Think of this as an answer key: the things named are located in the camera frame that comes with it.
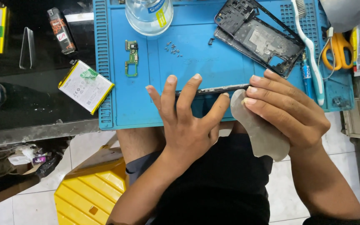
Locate blue glue tube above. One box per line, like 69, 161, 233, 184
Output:
301, 53, 314, 100

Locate person's right hand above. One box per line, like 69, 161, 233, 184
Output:
242, 69, 331, 150

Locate grey plastic sheet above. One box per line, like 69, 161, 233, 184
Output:
319, 0, 360, 34

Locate group of tiny screws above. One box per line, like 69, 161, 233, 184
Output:
164, 41, 183, 58

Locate black phone screen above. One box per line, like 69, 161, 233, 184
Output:
175, 84, 251, 97

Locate green charging port board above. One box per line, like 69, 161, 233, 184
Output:
124, 40, 139, 77

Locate orange-handled scissors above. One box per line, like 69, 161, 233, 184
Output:
321, 32, 354, 71

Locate blue silicone repair mat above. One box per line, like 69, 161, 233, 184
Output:
93, 0, 355, 130

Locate white phone battery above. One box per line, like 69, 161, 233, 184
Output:
58, 59, 115, 115

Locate thin metal pry sheet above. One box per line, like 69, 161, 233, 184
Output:
230, 89, 290, 162

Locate yellow plastic stool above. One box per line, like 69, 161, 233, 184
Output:
54, 145, 128, 225

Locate black trash bag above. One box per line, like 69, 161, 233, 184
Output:
0, 136, 74, 200

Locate clear plastic pick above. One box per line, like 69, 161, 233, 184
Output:
19, 27, 36, 70

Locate black printed lighter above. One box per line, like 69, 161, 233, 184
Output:
46, 7, 77, 55

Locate white and teal toothbrush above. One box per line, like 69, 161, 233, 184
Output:
291, 0, 325, 106

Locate person's left hand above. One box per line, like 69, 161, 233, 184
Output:
145, 74, 231, 159

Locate black phone middle frame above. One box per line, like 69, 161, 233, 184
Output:
214, 0, 306, 79

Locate clear glass liquid bottle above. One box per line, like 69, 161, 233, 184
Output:
125, 0, 174, 36

